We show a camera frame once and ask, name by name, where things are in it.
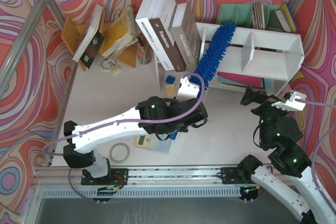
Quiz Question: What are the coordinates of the beige Lonely Ones book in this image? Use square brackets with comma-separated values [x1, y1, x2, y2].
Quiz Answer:
[170, 3, 202, 72]

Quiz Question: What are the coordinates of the clear pencil cup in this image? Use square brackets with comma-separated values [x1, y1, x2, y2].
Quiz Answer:
[136, 35, 152, 65]

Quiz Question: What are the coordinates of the blue yellow book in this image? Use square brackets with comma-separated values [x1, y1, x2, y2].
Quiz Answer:
[275, 2, 298, 33]

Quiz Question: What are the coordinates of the yellow wooden book holder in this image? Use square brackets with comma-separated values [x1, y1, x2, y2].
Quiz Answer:
[61, 5, 138, 70]

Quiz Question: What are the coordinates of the blue microfiber duster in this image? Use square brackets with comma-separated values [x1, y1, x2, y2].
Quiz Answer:
[170, 22, 237, 141]

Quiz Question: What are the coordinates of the black white paperback book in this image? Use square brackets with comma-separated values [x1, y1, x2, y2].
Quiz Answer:
[72, 4, 104, 69]

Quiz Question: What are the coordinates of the green desk organizer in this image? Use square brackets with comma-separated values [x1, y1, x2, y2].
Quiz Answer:
[216, 3, 291, 33]

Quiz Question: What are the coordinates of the yellow sticky note pad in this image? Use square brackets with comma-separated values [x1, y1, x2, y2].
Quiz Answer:
[165, 84, 176, 98]

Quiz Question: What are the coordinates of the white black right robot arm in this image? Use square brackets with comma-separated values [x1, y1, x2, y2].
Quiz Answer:
[237, 86, 335, 223]

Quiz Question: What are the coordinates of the wooden coasters stack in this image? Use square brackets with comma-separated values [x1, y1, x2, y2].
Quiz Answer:
[253, 2, 266, 30]

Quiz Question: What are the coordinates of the white Mademoiselle book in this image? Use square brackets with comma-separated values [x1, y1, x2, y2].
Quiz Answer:
[135, 0, 174, 71]

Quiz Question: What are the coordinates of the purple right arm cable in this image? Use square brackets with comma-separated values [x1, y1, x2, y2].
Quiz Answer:
[296, 99, 336, 193]

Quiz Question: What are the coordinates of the brown Fredonia book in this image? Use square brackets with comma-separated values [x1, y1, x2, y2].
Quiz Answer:
[149, 0, 186, 72]

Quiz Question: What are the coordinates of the yellow worn book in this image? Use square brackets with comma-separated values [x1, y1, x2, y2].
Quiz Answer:
[101, 6, 137, 59]

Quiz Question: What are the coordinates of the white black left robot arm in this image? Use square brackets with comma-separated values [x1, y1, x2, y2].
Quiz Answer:
[63, 97, 208, 179]

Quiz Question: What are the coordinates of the magenta paper sheet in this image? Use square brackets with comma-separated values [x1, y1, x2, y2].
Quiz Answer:
[217, 71, 263, 89]

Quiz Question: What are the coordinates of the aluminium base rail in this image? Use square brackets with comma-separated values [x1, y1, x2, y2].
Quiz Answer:
[31, 165, 320, 198]

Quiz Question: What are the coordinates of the blue eraser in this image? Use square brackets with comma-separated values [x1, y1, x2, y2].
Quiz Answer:
[165, 75, 176, 84]

